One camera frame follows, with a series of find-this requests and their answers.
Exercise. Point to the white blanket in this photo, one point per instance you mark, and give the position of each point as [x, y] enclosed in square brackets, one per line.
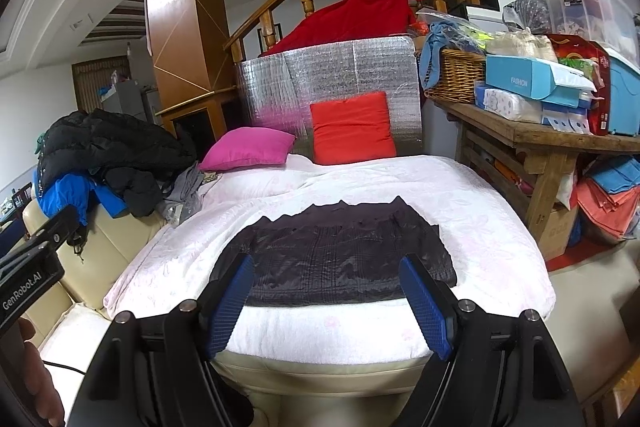
[350, 182]

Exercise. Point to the blue cardboard box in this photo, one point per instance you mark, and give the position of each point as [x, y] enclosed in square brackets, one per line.
[520, 79]

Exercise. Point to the framed picture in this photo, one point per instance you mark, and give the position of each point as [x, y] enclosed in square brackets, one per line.
[270, 38]

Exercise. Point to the clear storage box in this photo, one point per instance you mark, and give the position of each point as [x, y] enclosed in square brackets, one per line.
[595, 7]

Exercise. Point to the blue jacket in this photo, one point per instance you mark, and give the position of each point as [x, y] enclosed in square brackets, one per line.
[65, 197]

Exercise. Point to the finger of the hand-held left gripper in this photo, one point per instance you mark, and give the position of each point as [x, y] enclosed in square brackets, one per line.
[55, 229]

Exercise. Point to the wooden pillar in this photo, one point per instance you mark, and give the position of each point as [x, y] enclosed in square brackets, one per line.
[180, 7]

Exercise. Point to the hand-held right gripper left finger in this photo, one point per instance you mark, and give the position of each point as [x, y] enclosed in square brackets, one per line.
[230, 302]

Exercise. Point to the clear plastic bag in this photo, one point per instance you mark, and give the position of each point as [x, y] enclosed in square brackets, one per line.
[525, 14]

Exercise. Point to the wicker basket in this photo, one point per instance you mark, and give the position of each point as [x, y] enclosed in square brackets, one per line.
[455, 77]

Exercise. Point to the black puffer coat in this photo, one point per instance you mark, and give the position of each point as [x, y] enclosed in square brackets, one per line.
[115, 137]

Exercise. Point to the blue cloth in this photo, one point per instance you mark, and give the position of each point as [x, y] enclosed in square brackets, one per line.
[430, 57]

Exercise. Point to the red pillow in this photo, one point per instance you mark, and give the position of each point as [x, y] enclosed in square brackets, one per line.
[350, 129]

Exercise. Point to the wooden lattice door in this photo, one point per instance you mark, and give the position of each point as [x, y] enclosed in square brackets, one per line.
[92, 82]

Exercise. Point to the person's left hand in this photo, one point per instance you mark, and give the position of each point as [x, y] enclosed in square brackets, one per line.
[42, 377]

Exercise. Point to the wooden cabinet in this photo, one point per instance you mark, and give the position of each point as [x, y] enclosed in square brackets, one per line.
[200, 119]

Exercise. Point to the black garment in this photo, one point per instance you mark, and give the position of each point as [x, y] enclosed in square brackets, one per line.
[135, 192]

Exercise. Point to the grey refrigerator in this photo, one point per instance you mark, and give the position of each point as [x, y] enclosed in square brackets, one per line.
[131, 99]

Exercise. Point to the grey garment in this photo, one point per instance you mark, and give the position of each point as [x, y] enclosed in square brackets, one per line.
[182, 192]

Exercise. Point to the teal storage bin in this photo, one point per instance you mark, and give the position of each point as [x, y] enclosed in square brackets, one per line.
[622, 97]

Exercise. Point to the brown cardboard box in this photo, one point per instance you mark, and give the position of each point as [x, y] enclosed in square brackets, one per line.
[560, 232]

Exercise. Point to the black quilted jacket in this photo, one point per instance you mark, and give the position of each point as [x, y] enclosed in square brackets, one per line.
[340, 257]

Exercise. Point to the silver foil insulation board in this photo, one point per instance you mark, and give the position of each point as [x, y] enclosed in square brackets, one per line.
[325, 72]

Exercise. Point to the beige plastic bag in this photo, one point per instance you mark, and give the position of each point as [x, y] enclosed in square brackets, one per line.
[520, 44]

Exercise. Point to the stack of folded cloths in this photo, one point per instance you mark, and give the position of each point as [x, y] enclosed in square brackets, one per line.
[610, 202]

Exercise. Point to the pink pillow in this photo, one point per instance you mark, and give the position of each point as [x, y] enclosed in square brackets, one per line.
[245, 149]

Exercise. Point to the red blanket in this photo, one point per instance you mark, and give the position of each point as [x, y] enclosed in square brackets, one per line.
[350, 17]

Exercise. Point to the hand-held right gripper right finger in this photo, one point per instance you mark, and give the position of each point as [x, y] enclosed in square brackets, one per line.
[425, 307]

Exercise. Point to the white tissue pack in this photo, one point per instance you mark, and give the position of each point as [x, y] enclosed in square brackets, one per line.
[510, 104]

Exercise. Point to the dark wooden chair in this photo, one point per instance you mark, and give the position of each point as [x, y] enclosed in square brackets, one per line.
[21, 196]

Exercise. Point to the wooden table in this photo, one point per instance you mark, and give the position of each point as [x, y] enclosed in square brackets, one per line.
[530, 132]

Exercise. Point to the cream leather sofa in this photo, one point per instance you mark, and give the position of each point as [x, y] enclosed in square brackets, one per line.
[100, 257]

